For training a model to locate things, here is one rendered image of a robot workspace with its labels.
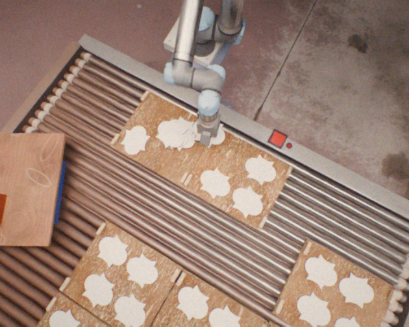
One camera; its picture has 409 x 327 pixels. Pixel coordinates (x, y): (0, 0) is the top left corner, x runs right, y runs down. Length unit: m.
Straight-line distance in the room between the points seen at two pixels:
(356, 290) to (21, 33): 3.31
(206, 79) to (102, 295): 0.99
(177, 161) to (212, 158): 0.17
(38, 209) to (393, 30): 3.17
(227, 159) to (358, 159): 1.49
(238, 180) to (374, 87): 1.89
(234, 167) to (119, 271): 0.70
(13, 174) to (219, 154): 0.93
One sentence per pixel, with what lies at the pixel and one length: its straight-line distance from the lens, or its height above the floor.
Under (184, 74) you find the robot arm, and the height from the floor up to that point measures 1.37.
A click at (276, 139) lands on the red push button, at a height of 0.93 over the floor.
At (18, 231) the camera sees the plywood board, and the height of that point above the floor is 1.04.
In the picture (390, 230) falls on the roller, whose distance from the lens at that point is 1.59.
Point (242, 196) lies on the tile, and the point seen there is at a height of 0.95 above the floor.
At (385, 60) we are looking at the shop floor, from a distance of 3.17.
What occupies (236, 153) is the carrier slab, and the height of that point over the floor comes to 0.94.
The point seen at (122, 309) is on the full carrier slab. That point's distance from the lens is 1.41.
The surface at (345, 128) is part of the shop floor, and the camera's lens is 2.70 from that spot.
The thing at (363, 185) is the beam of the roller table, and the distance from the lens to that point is 1.56.
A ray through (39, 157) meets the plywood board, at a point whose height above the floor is 1.04.
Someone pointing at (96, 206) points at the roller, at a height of 0.92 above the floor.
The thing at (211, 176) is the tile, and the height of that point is 0.95.
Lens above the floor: 2.28
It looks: 75 degrees down
